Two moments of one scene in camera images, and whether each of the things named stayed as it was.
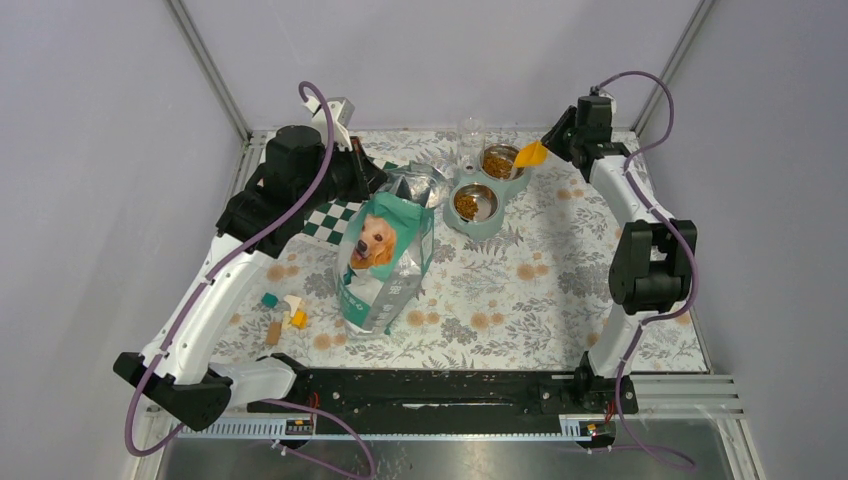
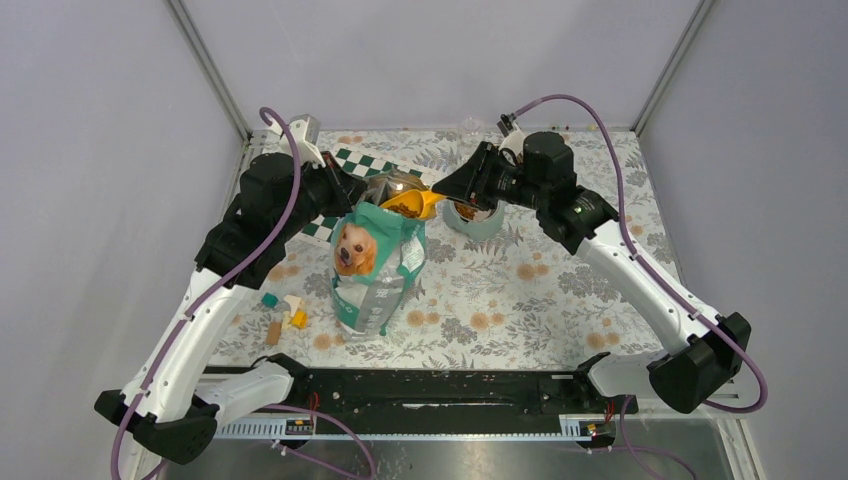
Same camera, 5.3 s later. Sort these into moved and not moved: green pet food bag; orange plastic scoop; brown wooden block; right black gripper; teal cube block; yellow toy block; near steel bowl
Moved: right black gripper; orange plastic scoop; green pet food bag
Not moved: yellow toy block; teal cube block; brown wooden block; near steel bowl
